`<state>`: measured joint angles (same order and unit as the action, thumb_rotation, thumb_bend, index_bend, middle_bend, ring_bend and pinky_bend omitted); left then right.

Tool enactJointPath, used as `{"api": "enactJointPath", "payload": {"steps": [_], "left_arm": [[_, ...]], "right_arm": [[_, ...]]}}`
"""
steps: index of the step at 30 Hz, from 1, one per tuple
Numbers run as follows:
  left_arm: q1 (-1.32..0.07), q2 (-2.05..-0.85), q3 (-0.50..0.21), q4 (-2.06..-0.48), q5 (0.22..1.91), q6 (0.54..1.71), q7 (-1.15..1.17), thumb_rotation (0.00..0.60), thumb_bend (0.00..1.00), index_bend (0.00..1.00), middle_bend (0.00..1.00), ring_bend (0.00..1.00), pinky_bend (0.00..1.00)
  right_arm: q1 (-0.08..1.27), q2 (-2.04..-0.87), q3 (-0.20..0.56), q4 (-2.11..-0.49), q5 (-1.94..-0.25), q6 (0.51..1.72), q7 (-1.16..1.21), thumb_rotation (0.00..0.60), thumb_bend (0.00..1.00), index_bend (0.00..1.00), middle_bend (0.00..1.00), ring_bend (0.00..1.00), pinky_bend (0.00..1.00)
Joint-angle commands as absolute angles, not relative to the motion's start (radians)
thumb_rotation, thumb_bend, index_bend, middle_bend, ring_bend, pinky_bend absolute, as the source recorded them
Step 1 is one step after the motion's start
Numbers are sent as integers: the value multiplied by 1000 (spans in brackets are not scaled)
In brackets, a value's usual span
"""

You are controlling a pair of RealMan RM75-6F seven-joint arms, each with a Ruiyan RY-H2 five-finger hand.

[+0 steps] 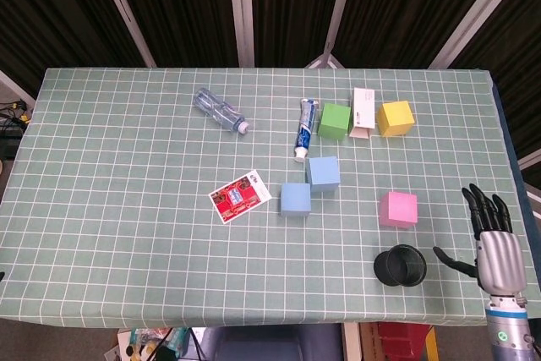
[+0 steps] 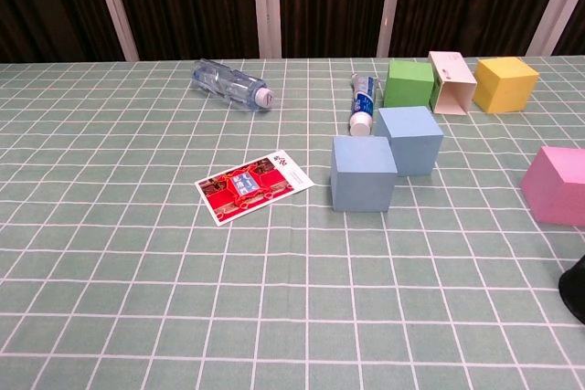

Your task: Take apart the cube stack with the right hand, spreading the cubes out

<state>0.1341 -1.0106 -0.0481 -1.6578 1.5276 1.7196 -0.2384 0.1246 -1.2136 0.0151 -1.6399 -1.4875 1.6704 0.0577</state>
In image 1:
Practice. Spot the yellow cube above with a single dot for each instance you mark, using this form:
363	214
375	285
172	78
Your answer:
395	118

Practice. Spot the red printed card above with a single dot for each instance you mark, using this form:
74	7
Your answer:
238	197

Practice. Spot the yellow panel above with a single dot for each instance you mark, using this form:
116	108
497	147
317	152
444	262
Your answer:
431	344

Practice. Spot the green cube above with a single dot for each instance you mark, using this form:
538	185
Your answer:
334	121

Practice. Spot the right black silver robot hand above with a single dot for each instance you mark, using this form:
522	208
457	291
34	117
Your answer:
501	259

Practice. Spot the dark green plastic cup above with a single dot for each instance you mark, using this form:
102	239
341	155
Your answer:
401	270

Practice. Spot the blue white toothpaste tube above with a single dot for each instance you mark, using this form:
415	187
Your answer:
305	128

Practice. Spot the clear plastic water bottle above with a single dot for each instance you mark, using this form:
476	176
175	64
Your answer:
217	111

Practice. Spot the white table leg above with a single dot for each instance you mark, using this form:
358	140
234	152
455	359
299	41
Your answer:
351	342

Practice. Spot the pink cube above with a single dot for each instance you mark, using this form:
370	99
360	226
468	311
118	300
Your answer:
398	209

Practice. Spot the red plastic crate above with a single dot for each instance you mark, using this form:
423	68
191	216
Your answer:
403	340

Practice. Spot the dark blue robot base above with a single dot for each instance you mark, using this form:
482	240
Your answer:
274	344

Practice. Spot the blue cube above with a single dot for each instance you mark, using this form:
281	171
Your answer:
323	173
296	199

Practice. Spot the white cardboard carton box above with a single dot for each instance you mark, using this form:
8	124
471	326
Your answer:
363	113

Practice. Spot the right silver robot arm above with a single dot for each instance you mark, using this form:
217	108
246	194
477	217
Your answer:
509	327

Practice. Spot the white frame post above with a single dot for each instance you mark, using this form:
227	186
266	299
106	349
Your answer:
336	10
473	10
127	14
241	10

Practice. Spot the green checkered tablecloth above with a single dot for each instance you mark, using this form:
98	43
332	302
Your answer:
127	242

